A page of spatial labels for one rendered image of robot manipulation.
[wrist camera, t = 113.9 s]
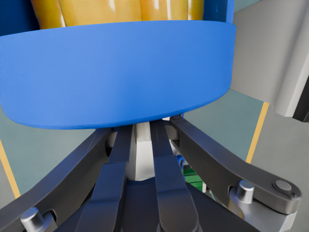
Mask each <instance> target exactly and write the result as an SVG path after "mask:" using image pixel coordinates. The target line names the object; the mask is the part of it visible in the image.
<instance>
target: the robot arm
mask: <svg viewBox="0 0 309 232"><path fill-rule="evenodd" d="M169 140H171V143H172V145H173V146H174V147H175V148H176V149H177V151H178V152H179V153H180V154H181V155H182V157H183V158H184V159H185V160H186V162H187V163H188V164H189V165H190V166H191V168H192V169H193V170H194V171H195V172H196V173H197V174H198V176H199V177H200V178H201V179H202V180H203V182H204V183H205V184H206V185H207V187H208V188H209V189H210V190H211V191H212V193H213V194H214V195H215V196H216V197H217V198H218V200H219V201H220V202H221V203H222V204H223V205H224V206H225V207H227V208H228V209H227V208H225V207H224V206H222V205H221V204H219V203H218V202H216V201H215V200H213V199H212V198H211V197H209V196H208V195H206V194H205V193H203V192H202V191H200V190H199V189H197V188H196V187H194V186H193V185H191V184H190V183H188V182H186V181H185V180H184V177H183V174H182V171H181V168H180V165H179V162H178V159H177V156H176V155H174V154H173V151H172V147H171V144H170V141H169ZM143 141H151V143H152V152H153V161H154V174H155V177H152V178H149V179H146V180H142V181H138V180H135V178H136V158H137V142H143ZM95 183H96V185H95ZM94 185H95V188H94V190H93V193H92V196H91V198H89V199H88V200H87V201H86V202H85V203H84V204H83V205H82V206H81V204H82V203H83V201H84V200H85V198H86V197H87V195H88V194H89V192H90V190H91V189H92V188H93V186H94ZM302 197H303V193H302V192H301V190H300V189H299V188H298V187H297V186H296V185H295V184H294V183H291V182H290V181H288V180H286V179H284V178H282V177H279V176H277V175H275V174H272V173H270V172H268V171H265V170H263V169H261V168H259V167H256V166H254V165H252V164H249V163H247V162H245V161H244V160H242V159H241V158H239V157H238V156H237V155H235V154H234V153H232V152H231V151H230V150H228V149H227V148H225V147H224V146H223V145H221V144H220V143H218V142H217V141H216V140H214V139H213V138H211V137H210V136H208V135H207V134H206V133H204V132H203V131H201V130H200V129H198V128H197V127H196V126H194V125H193V124H192V123H190V122H189V121H187V120H186V119H184V118H183V117H181V116H171V117H170V118H169V120H163V119H159V120H154V121H149V122H143V123H138V124H132V125H125V126H118V127H110V128H98V129H97V130H95V131H94V132H93V133H92V134H91V135H90V136H89V137H88V138H87V139H85V140H84V141H83V142H82V143H81V144H80V145H79V146H78V147H77V148H75V149H74V150H73V151H72V152H71V153H70V154H69V155H68V156H67V157H65V158H64V159H63V160H62V161H61V162H60V163H59V164H58V165H57V166H56V167H55V168H54V169H53V170H51V171H50V172H49V173H48V174H47V175H46V176H45V177H44V178H42V179H41V180H40V181H39V182H38V183H37V184H36V185H35V186H34V187H33V188H31V189H30V190H29V191H27V192H26V193H24V194H22V195H21V196H19V197H18V198H16V199H15V200H13V201H12V202H10V203H9V204H7V205H6V206H4V207H3V208H1V209H0V232H290V230H291V228H292V225H293V222H294V219H295V217H296V214H297V211H298V208H299V205H300V203H301V200H302ZM80 206H81V207H80Z"/></svg>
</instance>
